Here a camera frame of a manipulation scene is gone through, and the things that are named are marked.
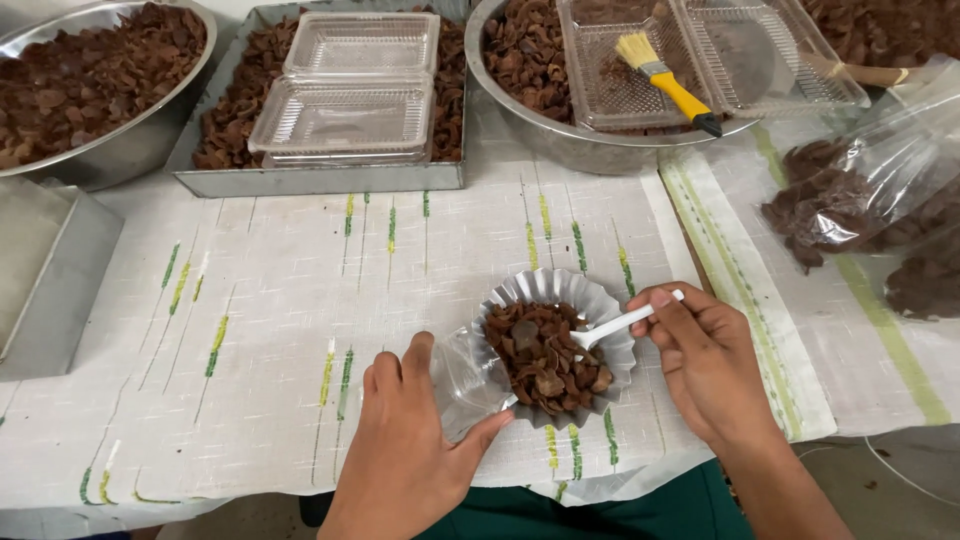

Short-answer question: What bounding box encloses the white cloth with green dashes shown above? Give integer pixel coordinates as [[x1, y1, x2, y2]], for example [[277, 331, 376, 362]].
[[0, 90, 715, 519]]

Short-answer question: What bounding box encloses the plastic bag of brown chips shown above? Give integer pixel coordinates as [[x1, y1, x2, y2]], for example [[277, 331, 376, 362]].
[[882, 222, 960, 324], [759, 54, 960, 276]]

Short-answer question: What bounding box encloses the empty rectangular metal tray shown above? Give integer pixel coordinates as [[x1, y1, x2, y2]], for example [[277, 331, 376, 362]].
[[0, 175, 126, 384]]

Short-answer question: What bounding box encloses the white plastic spoon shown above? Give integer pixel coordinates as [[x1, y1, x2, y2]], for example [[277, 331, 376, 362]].
[[570, 288, 686, 352]]

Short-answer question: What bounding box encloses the person's right hand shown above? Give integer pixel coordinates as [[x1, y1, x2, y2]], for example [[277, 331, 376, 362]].
[[626, 282, 790, 456]]

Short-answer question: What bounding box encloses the person's left hand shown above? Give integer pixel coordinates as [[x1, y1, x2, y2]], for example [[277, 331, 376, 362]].
[[318, 330, 518, 540]]

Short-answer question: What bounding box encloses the clear plastic lidded container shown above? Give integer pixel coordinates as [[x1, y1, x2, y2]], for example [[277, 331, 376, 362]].
[[282, 10, 442, 78], [246, 71, 437, 168]]

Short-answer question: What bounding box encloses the white cloth with green stripes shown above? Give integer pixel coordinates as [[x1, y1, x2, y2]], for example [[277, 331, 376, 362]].
[[658, 112, 960, 444]]

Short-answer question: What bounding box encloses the yellow handled pastry brush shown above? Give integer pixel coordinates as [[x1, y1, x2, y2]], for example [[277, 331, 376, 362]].
[[615, 30, 724, 139]]

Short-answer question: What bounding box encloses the clear plastic bag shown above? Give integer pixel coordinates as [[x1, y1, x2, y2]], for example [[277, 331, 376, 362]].
[[430, 326, 520, 444]]

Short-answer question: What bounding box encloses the small heap of brown chips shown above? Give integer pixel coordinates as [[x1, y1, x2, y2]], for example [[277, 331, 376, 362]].
[[483, 301, 615, 416]]

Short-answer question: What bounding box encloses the wooden handled brush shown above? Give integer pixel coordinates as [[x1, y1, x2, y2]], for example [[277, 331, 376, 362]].
[[799, 51, 913, 89]]

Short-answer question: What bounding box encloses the person's green clothing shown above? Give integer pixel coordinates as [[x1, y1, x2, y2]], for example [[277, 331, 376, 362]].
[[298, 459, 755, 540]]

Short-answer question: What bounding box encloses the open clear plastic clamshell container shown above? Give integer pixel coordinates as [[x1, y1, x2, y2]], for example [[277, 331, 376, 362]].
[[556, 0, 872, 134]]

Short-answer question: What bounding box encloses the large steel bowl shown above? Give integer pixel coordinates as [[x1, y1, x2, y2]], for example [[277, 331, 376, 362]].
[[462, 0, 762, 177]]

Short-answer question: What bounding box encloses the rectangular metal tray with chips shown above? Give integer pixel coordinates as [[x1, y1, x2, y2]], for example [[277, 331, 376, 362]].
[[164, 0, 472, 200]]

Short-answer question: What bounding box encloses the thin white cable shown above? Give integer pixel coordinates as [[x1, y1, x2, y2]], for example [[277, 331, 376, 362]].
[[795, 435, 960, 508]]

